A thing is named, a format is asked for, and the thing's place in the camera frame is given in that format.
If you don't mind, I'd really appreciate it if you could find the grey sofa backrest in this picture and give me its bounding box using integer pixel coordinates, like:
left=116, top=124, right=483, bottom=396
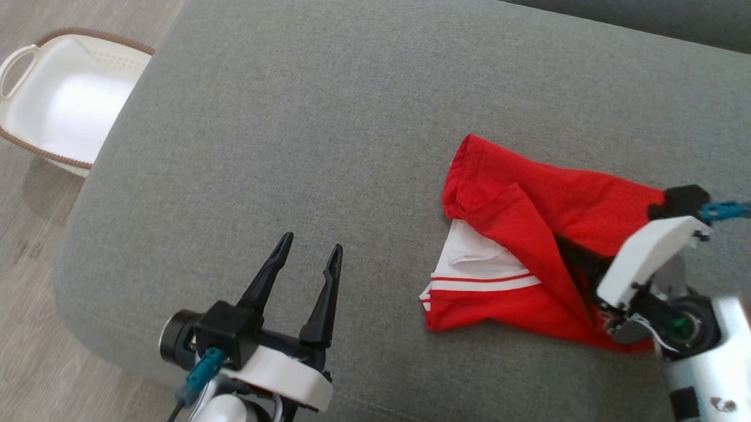
left=481, top=0, right=751, bottom=61

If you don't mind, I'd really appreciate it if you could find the white basket with brown rim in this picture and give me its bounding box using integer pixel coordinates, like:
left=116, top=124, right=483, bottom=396
left=0, top=25, right=156, bottom=180

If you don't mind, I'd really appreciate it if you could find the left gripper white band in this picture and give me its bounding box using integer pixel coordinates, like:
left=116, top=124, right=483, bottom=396
left=218, top=229, right=345, bottom=414

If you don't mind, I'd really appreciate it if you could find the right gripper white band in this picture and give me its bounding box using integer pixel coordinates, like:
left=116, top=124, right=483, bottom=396
left=550, top=210, right=715, bottom=314

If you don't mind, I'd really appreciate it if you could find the red and white jersey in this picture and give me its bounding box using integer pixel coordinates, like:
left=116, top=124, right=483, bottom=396
left=418, top=132, right=669, bottom=354

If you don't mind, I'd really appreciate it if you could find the grey fabric sofa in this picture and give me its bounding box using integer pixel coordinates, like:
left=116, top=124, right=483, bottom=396
left=48, top=0, right=751, bottom=422

